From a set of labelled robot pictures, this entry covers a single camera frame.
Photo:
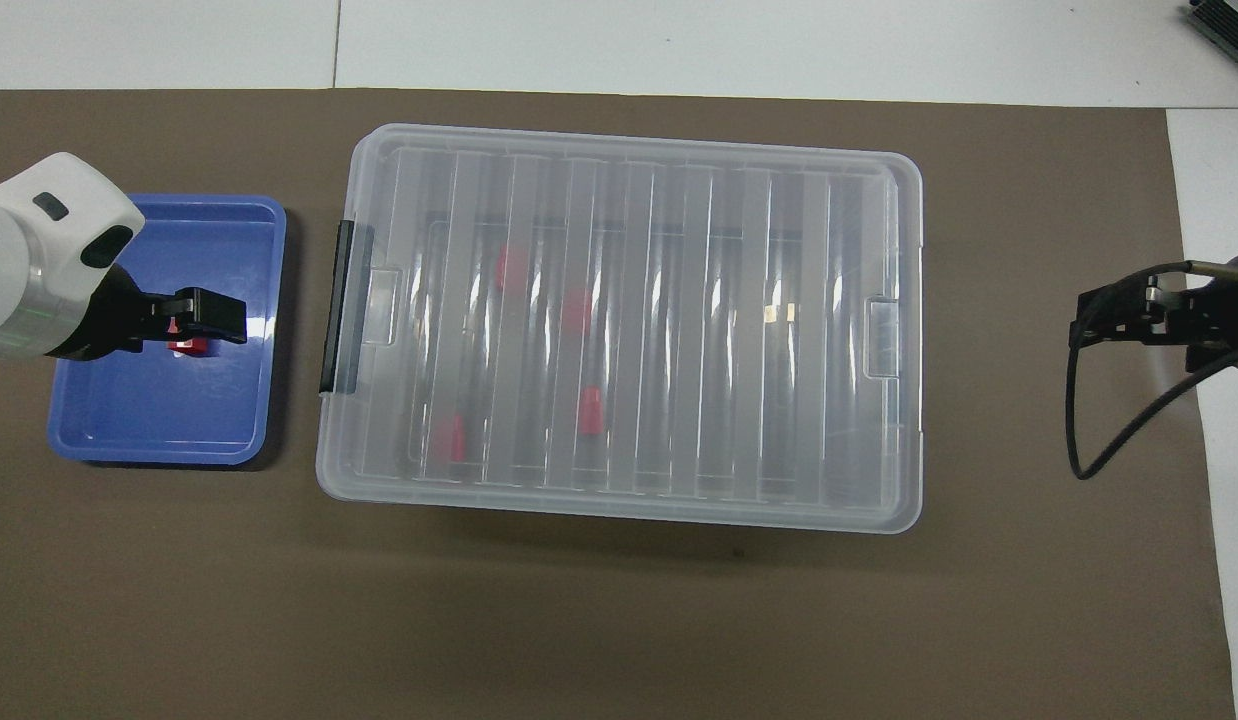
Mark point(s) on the dark ribbed device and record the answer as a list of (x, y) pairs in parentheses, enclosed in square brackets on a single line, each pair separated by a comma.
[(1229, 30)]

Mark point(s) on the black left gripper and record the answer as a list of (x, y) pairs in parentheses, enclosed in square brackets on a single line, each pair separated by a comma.
[(119, 320)]

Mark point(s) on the brown table mat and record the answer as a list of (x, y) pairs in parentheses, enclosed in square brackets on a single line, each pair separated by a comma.
[(619, 620)]

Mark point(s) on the clear ribbed plastic lid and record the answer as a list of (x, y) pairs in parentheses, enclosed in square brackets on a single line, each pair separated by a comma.
[(679, 180)]

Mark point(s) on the clear plastic storage box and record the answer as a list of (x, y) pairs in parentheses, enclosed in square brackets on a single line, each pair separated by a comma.
[(639, 470)]

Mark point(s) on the blue plastic tray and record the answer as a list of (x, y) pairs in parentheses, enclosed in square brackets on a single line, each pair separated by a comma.
[(179, 420)]

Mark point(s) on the red block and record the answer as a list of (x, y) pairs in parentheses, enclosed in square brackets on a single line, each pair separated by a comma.
[(591, 410), (189, 348), (576, 310), (449, 438), (511, 268)]

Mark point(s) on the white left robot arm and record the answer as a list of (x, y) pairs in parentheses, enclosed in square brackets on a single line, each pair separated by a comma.
[(39, 240)]

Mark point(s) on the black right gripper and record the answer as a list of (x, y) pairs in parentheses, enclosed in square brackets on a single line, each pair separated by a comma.
[(1219, 320)]

